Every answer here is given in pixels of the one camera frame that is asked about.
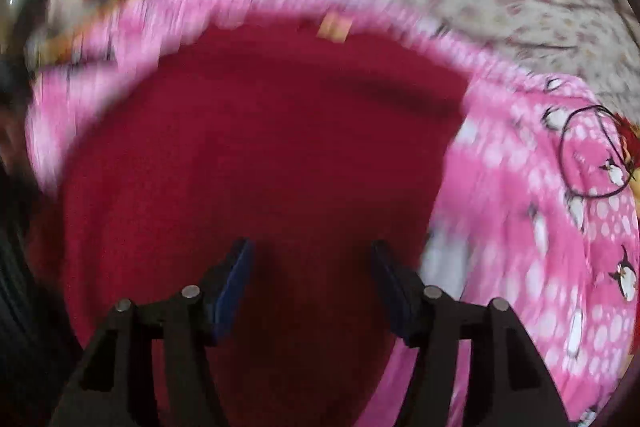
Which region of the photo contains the dark red fleece garment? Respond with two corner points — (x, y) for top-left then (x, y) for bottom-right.
(28, 20), (468, 426)

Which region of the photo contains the pink penguin print blanket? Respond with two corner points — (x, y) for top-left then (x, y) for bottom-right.
(24, 0), (639, 426)

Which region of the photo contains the red yellow cartoon cloth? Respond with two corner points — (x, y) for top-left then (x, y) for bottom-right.
(615, 114), (640, 218)

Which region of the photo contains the black cable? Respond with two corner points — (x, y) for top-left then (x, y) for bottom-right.
(556, 103), (639, 200)

